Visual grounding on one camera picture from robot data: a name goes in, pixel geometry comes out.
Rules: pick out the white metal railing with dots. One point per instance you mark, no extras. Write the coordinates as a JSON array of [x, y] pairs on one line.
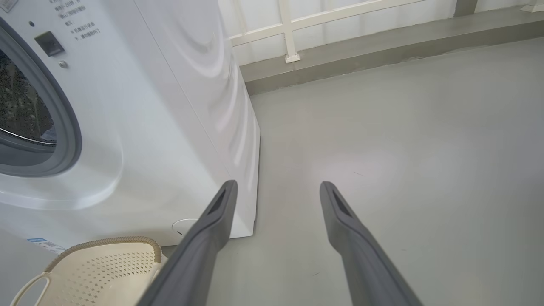
[[289, 29]]

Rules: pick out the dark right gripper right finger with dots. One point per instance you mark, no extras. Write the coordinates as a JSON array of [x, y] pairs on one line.
[[361, 263]]

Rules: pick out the cream perforated laundry basket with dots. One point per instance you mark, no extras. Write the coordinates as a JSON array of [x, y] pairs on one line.
[[102, 276]]

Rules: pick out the perforated steel washing machine drum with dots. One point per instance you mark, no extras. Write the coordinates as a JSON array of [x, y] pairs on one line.
[[21, 106]]

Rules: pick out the printed black text label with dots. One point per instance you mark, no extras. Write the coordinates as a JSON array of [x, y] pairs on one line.
[[78, 23]]

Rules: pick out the blue energy label sticker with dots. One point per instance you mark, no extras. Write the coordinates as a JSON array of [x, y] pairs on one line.
[[46, 245]]

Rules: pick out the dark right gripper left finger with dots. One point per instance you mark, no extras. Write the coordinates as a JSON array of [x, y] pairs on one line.
[[195, 263]]

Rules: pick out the white front-load washing machine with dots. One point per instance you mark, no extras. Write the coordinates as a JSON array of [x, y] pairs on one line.
[[161, 127]]

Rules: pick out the round white filter cover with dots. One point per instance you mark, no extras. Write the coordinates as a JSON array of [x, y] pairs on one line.
[[185, 224]]

